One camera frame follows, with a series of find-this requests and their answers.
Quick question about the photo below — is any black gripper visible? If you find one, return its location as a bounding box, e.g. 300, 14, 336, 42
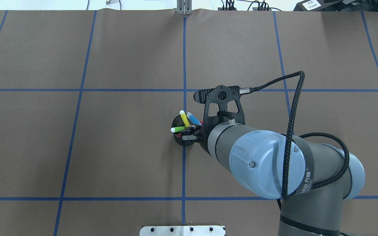
178, 124, 208, 145

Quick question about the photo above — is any blue marker pen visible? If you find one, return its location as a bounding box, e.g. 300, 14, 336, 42
186, 112, 200, 125

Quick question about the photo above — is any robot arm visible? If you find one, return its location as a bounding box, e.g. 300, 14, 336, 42
174, 122, 366, 236

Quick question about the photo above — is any green marker pen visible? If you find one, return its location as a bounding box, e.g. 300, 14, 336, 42
170, 126, 191, 133

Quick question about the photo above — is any black mesh pen cup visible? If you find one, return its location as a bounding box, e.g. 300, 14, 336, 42
171, 113, 201, 147

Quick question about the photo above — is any yellow marker pen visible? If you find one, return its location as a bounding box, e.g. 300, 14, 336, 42
179, 110, 190, 128

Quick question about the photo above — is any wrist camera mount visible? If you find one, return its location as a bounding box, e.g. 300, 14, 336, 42
193, 85, 245, 131

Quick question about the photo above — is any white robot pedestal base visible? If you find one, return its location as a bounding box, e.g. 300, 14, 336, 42
139, 225, 226, 236

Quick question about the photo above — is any black braided camera cable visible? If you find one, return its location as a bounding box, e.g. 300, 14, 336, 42
240, 71, 350, 201

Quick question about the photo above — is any aluminium frame post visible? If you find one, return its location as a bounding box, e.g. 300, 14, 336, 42
176, 0, 193, 15

